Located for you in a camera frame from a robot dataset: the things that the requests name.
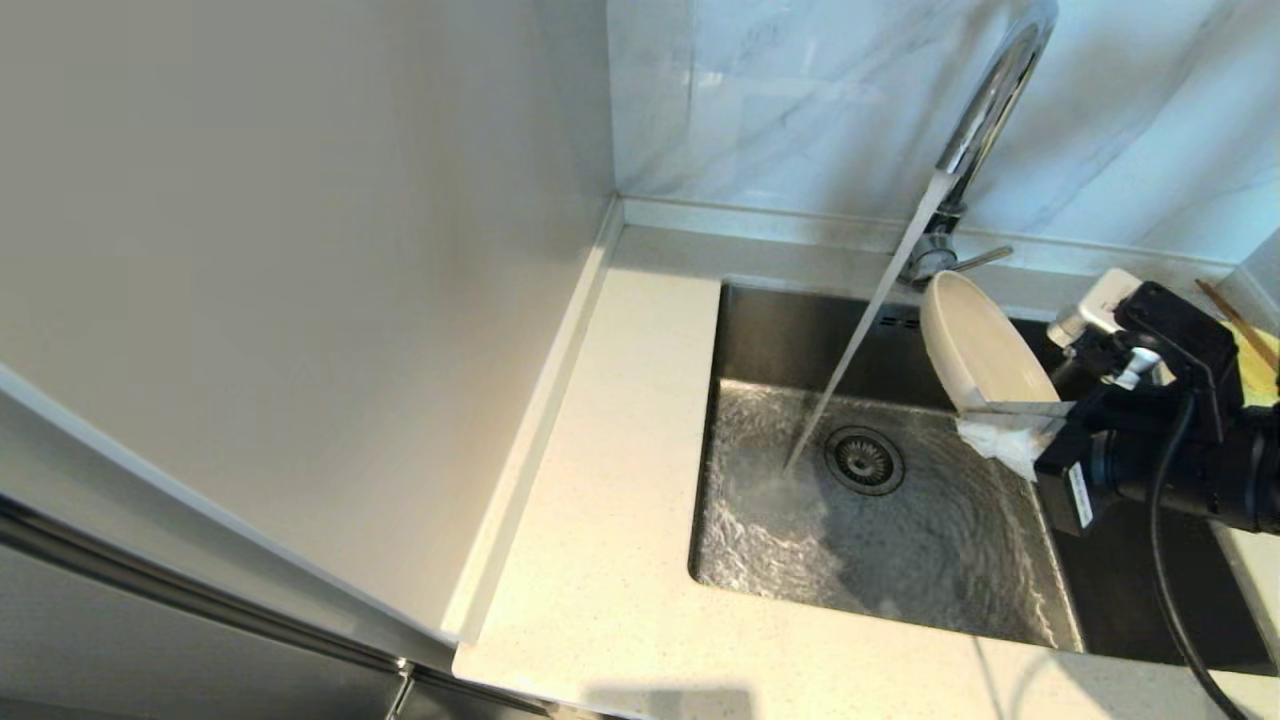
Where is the brown wooden chopstick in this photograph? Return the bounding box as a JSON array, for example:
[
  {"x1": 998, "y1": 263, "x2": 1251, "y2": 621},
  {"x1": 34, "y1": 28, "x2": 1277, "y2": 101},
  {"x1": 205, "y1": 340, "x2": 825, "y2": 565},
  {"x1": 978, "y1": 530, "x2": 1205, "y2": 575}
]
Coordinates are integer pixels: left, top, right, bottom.
[
  {"x1": 1198, "y1": 278, "x2": 1280, "y2": 367},
  {"x1": 1194, "y1": 281, "x2": 1280, "y2": 373}
]

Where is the yellow plastic bowl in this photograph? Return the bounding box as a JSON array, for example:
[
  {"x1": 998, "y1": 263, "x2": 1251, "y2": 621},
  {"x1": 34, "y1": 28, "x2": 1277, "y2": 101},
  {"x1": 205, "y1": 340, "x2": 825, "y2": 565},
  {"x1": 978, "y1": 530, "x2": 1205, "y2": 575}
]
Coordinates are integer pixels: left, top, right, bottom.
[{"x1": 1228, "y1": 320, "x2": 1280, "y2": 408}]

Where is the white plate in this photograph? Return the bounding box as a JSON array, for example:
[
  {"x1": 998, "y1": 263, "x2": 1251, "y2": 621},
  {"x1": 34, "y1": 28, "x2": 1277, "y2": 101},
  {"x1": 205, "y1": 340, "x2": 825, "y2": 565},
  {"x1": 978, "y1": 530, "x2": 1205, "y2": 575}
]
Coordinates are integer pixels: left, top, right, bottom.
[{"x1": 919, "y1": 270, "x2": 1063, "y2": 419}]

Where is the chrome gooseneck faucet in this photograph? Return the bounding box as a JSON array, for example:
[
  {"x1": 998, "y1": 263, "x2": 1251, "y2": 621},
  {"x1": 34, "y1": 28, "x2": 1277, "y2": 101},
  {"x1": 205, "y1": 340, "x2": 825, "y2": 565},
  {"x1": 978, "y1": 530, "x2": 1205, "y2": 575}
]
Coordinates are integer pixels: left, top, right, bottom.
[{"x1": 900, "y1": 0, "x2": 1059, "y2": 293}]

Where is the stainless steel sink basin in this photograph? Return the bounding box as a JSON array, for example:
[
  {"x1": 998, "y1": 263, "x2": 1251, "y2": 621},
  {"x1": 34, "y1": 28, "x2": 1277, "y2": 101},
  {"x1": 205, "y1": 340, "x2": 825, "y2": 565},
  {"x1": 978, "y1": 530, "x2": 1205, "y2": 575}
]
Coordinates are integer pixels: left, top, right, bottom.
[{"x1": 688, "y1": 280, "x2": 1276, "y2": 673}]

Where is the round metal drain strainer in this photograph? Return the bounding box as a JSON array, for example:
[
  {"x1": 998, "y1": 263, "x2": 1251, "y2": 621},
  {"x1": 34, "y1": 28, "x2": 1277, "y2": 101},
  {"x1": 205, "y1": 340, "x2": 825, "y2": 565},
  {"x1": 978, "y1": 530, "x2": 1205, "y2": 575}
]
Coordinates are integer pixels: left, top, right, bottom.
[{"x1": 823, "y1": 426, "x2": 906, "y2": 497}]

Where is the running water stream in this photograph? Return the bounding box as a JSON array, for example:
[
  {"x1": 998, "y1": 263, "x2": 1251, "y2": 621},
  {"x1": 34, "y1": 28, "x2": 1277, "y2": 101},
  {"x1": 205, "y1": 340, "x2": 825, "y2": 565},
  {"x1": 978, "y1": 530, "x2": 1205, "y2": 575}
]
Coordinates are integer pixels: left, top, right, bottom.
[{"x1": 780, "y1": 170, "x2": 963, "y2": 479}]

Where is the speckled counter upstand strip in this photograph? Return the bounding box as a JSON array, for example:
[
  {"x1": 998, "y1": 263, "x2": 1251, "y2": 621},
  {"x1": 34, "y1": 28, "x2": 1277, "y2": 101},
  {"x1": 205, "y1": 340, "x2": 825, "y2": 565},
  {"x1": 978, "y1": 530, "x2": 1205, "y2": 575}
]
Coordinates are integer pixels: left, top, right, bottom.
[
  {"x1": 618, "y1": 195, "x2": 1241, "y2": 293},
  {"x1": 440, "y1": 198, "x2": 626, "y2": 646}
]

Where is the tall grey cabinet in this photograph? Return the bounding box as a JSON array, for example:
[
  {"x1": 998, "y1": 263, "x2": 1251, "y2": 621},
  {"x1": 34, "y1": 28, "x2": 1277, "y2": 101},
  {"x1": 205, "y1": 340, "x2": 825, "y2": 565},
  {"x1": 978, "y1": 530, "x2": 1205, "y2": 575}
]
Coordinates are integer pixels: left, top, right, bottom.
[{"x1": 0, "y1": 0, "x2": 621, "y2": 720}]

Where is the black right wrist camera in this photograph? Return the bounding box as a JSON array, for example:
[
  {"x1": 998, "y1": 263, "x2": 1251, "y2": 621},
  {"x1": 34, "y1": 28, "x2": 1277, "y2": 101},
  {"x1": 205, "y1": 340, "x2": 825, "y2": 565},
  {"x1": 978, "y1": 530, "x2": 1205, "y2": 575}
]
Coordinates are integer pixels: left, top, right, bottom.
[{"x1": 1033, "y1": 440, "x2": 1113, "y2": 537}]

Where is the steel cabinet handle rail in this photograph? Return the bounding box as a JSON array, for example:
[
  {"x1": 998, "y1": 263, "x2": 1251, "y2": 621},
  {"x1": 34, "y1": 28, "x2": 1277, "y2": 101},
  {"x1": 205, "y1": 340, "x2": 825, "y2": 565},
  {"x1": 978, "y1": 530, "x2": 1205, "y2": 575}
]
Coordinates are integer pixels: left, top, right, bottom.
[{"x1": 0, "y1": 495, "x2": 417, "y2": 720}]

